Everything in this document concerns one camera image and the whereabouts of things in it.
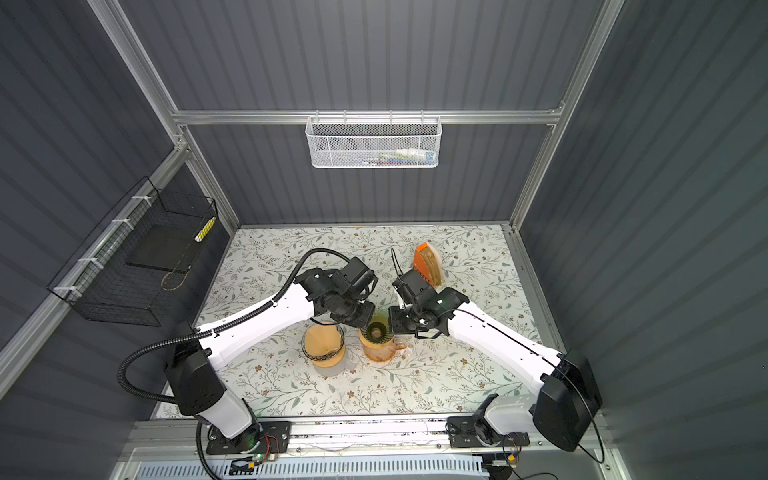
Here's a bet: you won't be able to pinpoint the orange coffee filter pack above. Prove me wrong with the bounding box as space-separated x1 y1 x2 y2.
413 242 444 287

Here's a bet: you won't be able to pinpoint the black flat pad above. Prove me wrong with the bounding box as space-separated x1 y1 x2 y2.
126 225 202 273

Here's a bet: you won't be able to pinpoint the items in white basket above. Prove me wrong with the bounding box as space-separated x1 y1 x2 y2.
353 148 438 167

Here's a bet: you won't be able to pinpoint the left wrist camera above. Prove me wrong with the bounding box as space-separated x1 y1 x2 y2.
338 257 378 301

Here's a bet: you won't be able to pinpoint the grey clear glass dripper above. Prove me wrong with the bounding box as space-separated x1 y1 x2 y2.
301 324 346 366

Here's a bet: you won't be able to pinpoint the white wire mesh basket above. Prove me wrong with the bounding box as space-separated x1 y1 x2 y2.
305 115 443 169

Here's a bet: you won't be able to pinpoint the yellow marker pen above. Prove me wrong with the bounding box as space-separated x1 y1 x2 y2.
194 216 217 243

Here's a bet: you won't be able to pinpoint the black corrugated cable conduit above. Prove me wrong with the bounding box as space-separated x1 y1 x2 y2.
116 247 352 480

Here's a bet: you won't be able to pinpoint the white perforated vent strip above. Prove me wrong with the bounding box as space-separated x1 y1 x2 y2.
134 455 490 480

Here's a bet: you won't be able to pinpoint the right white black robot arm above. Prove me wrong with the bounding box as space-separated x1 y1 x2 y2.
389 269 602 452

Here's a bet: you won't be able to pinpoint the black wire mesh basket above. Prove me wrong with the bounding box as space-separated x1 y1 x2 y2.
48 178 218 327

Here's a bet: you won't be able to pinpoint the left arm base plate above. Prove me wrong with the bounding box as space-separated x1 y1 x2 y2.
203 421 292 455

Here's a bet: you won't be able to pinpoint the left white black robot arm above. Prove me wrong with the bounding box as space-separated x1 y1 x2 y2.
165 257 378 440

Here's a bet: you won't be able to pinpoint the green glass dripper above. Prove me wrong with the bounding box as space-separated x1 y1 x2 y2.
361 319 393 345

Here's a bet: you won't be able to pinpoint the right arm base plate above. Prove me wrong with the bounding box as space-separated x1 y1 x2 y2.
445 415 530 449

